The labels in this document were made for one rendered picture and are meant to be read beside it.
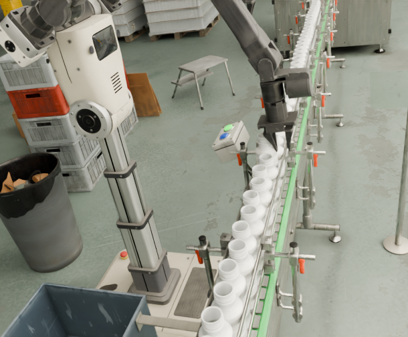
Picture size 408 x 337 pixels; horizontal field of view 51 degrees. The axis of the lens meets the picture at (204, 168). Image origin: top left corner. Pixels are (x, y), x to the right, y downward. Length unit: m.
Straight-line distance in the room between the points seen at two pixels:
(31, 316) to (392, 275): 1.80
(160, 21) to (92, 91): 6.22
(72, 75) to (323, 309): 1.59
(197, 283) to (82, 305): 0.92
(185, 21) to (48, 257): 5.48
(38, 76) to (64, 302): 2.16
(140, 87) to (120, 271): 2.55
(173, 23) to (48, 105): 4.62
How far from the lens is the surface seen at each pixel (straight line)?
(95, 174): 3.57
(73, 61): 1.46
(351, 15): 5.53
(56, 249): 2.75
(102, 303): 1.21
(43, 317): 1.30
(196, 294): 2.03
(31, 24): 1.30
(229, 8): 1.06
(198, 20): 7.46
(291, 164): 1.33
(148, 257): 1.90
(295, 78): 1.08
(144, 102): 4.52
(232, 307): 0.80
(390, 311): 2.30
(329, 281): 2.40
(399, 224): 2.52
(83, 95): 1.51
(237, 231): 0.90
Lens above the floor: 1.73
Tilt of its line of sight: 30 degrees down
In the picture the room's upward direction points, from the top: 10 degrees counter-clockwise
